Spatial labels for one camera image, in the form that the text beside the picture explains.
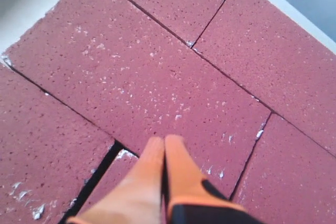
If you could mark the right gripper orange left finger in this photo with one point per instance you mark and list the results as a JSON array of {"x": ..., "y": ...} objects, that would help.
[{"x": 137, "y": 198}]

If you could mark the red brick third row right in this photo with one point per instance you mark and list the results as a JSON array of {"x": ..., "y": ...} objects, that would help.
[{"x": 116, "y": 172}]

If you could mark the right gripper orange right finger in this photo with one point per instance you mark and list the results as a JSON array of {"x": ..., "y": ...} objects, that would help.
[{"x": 192, "y": 198}]

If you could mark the red brick second row right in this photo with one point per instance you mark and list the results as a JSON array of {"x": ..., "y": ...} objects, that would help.
[{"x": 289, "y": 178}]

